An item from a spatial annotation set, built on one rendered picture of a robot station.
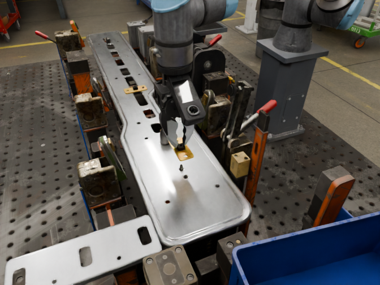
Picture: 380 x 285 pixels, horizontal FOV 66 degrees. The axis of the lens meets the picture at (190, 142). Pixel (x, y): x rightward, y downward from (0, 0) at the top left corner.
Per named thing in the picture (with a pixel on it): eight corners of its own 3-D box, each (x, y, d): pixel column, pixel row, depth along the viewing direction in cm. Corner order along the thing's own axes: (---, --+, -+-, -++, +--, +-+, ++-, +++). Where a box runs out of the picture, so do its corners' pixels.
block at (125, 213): (109, 271, 87) (89, 210, 69) (146, 257, 90) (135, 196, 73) (116, 302, 80) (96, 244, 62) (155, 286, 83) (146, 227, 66)
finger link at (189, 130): (187, 131, 78) (184, 101, 72) (196, 144, 73) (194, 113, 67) (176, 134, 77) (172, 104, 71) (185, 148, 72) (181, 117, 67)
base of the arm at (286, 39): (295, 37, 126) (300, 12, 120) (319, 49, 116) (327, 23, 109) (265, 41, 122) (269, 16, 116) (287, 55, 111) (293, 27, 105)
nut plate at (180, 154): (168, 141, 75) (167, 137, 75) (181, 137, 76) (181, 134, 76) (180, 162, 69) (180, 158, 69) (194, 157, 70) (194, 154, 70)
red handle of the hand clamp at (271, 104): (222, 133, 78) (269, 94, 77) (225, 137, 80) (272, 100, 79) (230, 142, 75) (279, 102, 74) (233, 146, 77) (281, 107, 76)
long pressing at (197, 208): (80, 37, 159) (79, 34, 158) (121, 31, 166) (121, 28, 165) (163, 254, 60) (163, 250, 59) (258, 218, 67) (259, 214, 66)
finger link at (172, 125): (170, 136, 76) (171, 105, 71) (178, 150, 72) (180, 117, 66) (158, 138, 75) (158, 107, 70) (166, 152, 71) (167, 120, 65)
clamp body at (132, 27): (132, 83, 179) (123, 21, 156) (149, 80, 182) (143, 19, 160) (135, 90, 172) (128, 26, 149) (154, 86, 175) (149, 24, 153)
